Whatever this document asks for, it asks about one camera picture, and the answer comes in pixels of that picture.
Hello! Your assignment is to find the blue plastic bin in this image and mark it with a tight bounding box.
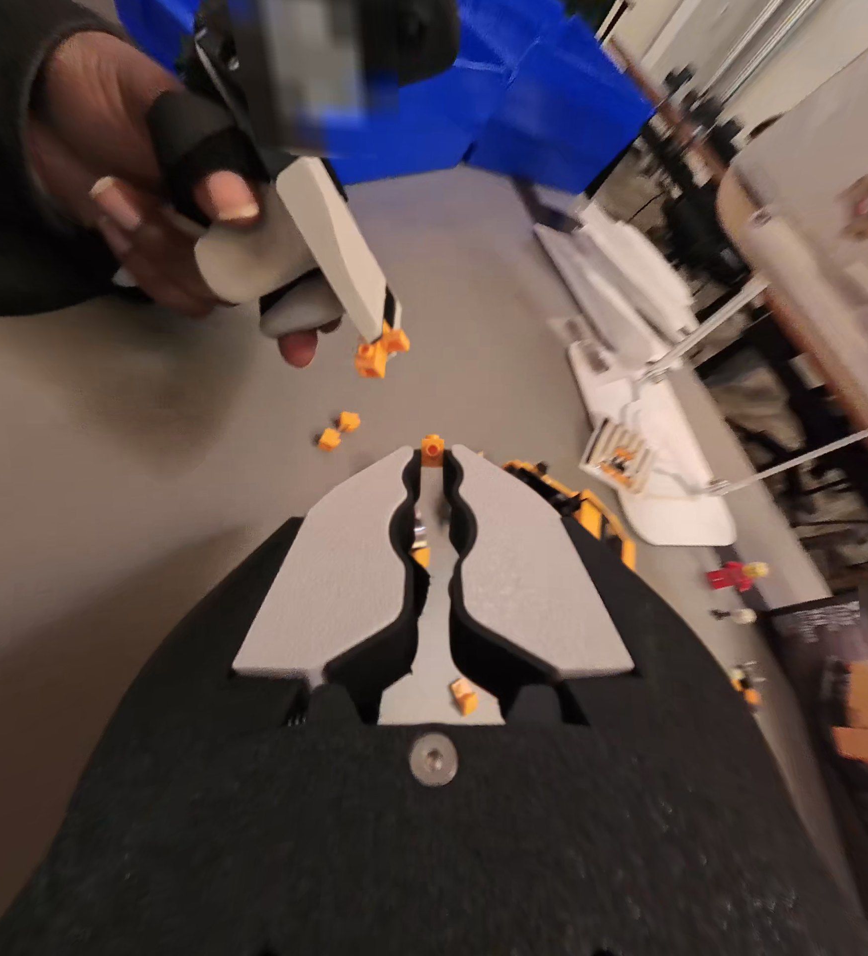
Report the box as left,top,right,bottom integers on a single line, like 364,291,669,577
116,0,480,180
467,15,655,197

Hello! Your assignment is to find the sticker sheet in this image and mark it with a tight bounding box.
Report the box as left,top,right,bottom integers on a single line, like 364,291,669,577
579,418,659,490

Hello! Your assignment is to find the white book stand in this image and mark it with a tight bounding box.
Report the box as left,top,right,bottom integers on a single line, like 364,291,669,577
564,160,868,548

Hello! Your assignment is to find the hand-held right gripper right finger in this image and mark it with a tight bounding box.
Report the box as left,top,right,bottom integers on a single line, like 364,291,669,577
445,446,635,719

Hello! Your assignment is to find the red lego minifigure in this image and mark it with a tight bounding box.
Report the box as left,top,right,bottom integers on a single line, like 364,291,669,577
706,560,771,595

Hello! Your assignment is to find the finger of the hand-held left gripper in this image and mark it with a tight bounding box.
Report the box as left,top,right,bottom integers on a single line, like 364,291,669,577
275,154,405,343

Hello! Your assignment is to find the small orange black lego assembly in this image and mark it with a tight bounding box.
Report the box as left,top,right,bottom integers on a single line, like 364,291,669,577
729,661,767,709

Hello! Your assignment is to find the orange lego car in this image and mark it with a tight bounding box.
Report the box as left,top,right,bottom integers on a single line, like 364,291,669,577
501,459,638,572

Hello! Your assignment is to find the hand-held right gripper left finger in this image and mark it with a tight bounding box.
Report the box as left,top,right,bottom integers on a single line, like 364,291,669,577
232,447,435,719

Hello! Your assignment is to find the person's left hand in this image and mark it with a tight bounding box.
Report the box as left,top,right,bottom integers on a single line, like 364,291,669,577
26,33,345,370

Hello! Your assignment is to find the white instruction booklet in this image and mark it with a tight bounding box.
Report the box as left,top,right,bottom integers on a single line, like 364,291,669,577
733,30,868,345

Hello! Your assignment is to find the black lego set box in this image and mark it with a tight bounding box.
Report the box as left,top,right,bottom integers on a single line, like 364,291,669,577
770,594,868,815

